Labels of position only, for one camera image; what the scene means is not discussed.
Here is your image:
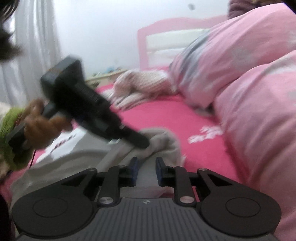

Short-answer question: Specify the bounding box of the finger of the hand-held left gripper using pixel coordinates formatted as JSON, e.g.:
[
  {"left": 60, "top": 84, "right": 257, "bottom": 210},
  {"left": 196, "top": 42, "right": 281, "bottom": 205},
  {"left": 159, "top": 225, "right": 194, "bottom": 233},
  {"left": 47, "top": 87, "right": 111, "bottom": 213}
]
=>
[{"left": 119, "top": 125, "right": 150, "bottom": 149}]

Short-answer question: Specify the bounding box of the person's left hand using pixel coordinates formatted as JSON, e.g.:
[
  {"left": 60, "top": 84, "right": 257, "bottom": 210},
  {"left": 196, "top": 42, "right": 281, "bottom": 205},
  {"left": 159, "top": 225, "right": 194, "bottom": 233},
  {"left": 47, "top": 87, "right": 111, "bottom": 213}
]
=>
[{"left": 23, "top": 98, "right": 72, "bottom": 150}]

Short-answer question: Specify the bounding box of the person's dark hair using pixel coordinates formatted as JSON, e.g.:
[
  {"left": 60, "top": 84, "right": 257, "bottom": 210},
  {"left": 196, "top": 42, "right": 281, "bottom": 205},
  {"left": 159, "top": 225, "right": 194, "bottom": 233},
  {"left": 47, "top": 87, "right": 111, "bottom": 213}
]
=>
[{"left": 0, "top": 0, "right": 23, "bottom": 62}]

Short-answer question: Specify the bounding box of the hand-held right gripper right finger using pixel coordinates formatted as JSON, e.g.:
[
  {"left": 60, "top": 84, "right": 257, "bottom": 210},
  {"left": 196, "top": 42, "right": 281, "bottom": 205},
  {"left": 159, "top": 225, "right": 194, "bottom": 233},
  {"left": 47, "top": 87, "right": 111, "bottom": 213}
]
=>
[{"left": 155, "top": 156, "right": 233, "bottom": 206}]

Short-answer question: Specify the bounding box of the cream nightstand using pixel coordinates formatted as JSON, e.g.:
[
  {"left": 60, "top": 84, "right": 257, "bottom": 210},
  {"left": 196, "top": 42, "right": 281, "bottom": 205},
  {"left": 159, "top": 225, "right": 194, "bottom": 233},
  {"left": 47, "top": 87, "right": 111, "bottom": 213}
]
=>
[{"left": 85, "top": 68, "right": 127, "bottom": 87}]

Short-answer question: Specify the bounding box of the pink floral bed blanket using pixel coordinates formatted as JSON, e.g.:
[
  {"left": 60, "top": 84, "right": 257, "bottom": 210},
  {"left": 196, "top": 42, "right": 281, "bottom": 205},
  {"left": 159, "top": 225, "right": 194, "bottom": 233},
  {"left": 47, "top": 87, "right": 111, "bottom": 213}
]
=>
[{"left": 0, "top": 66, "right": 245, "bottom": 209}]

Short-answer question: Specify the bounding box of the grey curtain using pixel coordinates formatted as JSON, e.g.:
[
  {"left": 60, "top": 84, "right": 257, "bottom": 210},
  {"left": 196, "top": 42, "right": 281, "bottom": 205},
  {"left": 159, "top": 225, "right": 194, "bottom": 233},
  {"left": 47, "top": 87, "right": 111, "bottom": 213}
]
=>
[{"left": 0, "top": 0, "right": 63, "bottom": 109}]

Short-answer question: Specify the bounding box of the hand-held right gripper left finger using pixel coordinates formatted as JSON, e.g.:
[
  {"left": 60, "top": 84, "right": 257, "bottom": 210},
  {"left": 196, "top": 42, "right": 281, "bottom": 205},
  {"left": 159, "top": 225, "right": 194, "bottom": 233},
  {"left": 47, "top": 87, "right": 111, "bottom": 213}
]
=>
[{"left": 61, "top": 157, "right": 139, "bottom": 207}]

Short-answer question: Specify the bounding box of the pink and white headboard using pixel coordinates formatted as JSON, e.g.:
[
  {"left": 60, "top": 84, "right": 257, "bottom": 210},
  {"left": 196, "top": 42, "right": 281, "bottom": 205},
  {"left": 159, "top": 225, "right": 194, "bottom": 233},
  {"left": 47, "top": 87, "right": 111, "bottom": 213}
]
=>
[{"left": 137, "top": 15, "right": 228, "bottom": 70}]

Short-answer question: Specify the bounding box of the beige checked garment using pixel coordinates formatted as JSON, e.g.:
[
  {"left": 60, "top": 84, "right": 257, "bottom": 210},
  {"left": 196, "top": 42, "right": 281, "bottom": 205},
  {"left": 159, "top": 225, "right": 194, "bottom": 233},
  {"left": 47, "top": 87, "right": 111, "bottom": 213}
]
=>
[{"left": 102, "top": 69, "right": 179, "bottom": 110}]

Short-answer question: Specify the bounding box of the pink cloud print quilt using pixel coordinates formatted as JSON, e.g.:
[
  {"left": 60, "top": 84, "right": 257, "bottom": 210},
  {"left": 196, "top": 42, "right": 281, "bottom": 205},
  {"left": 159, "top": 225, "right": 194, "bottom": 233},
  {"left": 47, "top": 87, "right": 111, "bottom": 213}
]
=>
[{"left": 169, "top": 3, "right": 296, "bottom": 241}]

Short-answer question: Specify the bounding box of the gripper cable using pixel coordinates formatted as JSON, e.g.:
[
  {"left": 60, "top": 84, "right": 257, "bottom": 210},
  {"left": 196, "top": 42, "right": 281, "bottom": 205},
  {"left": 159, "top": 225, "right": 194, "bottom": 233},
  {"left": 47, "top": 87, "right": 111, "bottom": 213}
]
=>
[{"left": 29, "top": 149, "right": 37, "bottom": 168}]

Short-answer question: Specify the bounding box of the plain beige garment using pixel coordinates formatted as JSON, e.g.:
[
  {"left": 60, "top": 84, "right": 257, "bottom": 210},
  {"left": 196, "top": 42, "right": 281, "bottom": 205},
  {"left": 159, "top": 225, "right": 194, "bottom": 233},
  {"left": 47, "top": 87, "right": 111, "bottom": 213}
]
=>
[{"left": 9, "top": 127, "right": 186, "bottom": 203}]

